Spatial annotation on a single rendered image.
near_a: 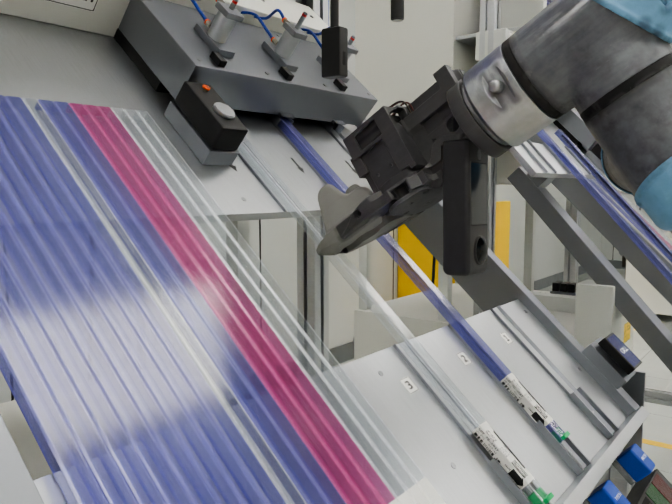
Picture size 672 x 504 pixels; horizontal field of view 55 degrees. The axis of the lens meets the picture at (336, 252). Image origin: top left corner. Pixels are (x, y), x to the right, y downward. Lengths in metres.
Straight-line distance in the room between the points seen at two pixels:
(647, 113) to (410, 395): 0.29
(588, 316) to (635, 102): 0.68
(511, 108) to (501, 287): 0.41
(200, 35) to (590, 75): 0.44
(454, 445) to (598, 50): 0.33
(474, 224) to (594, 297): 0.60
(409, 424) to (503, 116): 0.26
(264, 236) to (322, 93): 2.28
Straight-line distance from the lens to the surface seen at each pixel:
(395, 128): 0.56
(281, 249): 3.20
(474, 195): 0.55
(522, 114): 0.52
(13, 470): 0.36
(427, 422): 0.57
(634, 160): 0.51
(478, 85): 0.53
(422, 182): 0.55
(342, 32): 0.62
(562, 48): 0.51
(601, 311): 1.13
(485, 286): 0.90
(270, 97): 0.80
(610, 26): 0.50
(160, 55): 0.74
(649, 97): 0.50
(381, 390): 0.55
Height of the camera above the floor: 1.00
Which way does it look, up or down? 6 degrees down
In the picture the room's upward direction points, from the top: straight up
